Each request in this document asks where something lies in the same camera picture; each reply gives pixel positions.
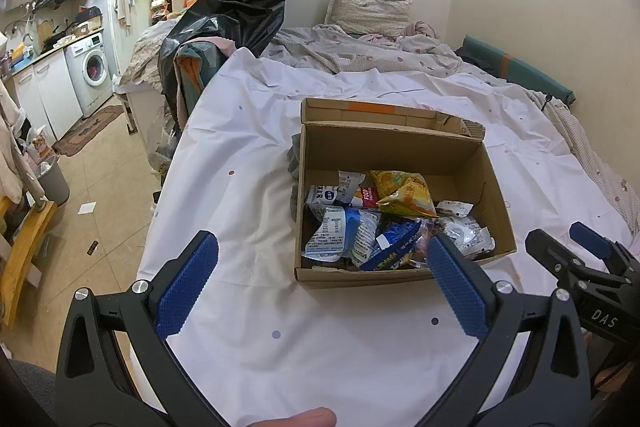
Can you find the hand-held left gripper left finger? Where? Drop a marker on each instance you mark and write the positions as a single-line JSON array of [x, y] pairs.
[[187, 287]]

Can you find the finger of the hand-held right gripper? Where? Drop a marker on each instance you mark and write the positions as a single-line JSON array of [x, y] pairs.
[[592, 241], [550, 252]]

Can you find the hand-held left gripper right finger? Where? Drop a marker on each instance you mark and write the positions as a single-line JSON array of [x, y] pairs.
[[457, 289]]

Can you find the clear white snack packet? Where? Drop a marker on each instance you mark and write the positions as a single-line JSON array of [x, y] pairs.
[[467, 237]]

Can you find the dark brown snack packet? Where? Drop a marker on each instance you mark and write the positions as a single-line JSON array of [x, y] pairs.
[[425, 234]]

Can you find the dark blue snack packet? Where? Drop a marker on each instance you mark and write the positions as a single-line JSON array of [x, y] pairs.
[[395, 249]]

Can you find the striped blue white packet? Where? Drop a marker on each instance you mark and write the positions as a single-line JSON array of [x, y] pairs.
[[367, 232]]

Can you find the yellow snack packet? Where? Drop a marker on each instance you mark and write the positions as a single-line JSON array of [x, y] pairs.
[[405, 194]]

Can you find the white and red snack packet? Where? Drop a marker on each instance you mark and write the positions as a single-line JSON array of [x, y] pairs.
[[365, 197]]

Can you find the blue and white snack packet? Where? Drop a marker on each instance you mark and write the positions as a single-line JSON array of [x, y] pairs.
[[330, 232]]

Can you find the cardboard box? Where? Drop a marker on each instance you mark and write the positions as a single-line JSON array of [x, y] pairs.
[[400, 147]]

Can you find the small white bear packet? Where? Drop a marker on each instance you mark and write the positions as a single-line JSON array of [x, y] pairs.
[[325, 196]]

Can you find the person's right hand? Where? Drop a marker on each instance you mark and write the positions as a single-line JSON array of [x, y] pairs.
[[614, 374]]

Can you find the person's left hand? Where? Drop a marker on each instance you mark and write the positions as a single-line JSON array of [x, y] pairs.
[[300, 419]]

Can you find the white printed bed sheet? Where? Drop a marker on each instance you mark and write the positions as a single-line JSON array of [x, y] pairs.
[[240, 207]]

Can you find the small dark floor object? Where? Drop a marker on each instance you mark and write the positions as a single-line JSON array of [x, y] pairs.
[[92, 248]]

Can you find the white paper sheet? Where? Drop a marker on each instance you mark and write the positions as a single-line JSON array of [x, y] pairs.
[[87, 207]]

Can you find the clear plastic bag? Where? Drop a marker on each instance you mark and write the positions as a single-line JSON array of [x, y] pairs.
[[160, 142]]

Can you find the yellow wooden rack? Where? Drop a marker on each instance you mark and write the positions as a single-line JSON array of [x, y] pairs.
[[25, 252]]

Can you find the grey trash bin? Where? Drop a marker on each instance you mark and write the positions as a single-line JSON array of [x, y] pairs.
[[55, 182]]

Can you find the green folded mat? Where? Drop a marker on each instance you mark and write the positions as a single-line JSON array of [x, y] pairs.
[[520, 69]]

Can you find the person's grey trousers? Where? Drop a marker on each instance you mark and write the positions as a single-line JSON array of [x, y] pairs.
[[35, 392]]

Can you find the brown floor rug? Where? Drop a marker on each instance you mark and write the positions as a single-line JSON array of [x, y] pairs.
[[85, 132]]

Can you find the green orange folded cloth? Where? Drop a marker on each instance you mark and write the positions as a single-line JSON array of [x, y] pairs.
[[192, 72]]

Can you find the beige hanging cloth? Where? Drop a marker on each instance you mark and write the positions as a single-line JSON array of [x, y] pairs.
[[10, 147]]

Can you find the white washing machine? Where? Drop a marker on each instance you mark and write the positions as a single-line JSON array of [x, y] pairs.
[[90, 72]]

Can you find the white kitchen cabinet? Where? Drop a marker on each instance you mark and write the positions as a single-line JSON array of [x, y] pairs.
[[50, 92]]

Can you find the beige patterned quilt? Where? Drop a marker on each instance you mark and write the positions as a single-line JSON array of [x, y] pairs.
[[145, 52]]

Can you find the patterned duvet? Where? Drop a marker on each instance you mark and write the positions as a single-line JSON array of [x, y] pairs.
[[350, 52]]

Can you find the patterned pillow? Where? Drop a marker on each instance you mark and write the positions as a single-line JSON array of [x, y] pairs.
[[365, 14]]

